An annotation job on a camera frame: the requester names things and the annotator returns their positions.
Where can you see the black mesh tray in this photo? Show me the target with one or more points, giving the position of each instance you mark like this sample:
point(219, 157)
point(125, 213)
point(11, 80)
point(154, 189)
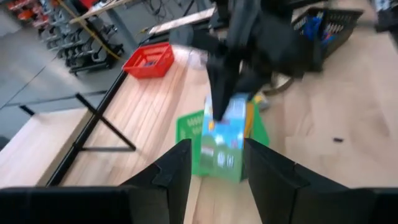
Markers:
point(339, 34)

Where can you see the black table frame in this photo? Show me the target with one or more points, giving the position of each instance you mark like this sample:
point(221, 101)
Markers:
point(109, 93)

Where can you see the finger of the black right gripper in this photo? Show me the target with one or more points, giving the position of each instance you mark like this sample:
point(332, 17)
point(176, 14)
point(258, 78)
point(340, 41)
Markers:
point(222, 87)
point(253, 81)

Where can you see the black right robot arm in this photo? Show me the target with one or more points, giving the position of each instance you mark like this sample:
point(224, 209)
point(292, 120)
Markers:
point(387, 21)

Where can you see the green plastic basket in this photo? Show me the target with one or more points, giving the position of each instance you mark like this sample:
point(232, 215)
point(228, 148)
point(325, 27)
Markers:
point(188, 127)

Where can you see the green crayon box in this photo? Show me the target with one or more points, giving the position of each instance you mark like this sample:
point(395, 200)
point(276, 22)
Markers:
point(222, 146)

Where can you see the black metal rack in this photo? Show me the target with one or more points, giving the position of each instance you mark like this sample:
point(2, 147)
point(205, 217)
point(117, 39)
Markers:
point(84, 46)

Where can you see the yellow crayon box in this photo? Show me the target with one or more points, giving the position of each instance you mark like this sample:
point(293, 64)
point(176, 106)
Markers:
point(249, 121)

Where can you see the red plastic basket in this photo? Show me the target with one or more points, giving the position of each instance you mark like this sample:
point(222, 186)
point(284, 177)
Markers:
point(149, 70)

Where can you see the desk with grey legs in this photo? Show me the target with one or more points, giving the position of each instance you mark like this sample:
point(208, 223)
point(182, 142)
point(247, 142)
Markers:
point(121, 28)

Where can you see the wooden shelf riser black frame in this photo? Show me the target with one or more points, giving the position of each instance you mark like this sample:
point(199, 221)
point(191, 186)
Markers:
point(31, 146)

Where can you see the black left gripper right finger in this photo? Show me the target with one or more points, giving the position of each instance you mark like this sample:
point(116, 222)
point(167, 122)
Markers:
point(267, 174)

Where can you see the small black rubber piece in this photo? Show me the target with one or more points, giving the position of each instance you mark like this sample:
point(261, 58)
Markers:
point(338, 140)

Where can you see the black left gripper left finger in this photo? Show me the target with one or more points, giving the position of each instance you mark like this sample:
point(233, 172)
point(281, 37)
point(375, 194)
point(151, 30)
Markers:
point(177, 174)

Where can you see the red storage bins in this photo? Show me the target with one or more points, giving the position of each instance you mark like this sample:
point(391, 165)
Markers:
point(23, 12)

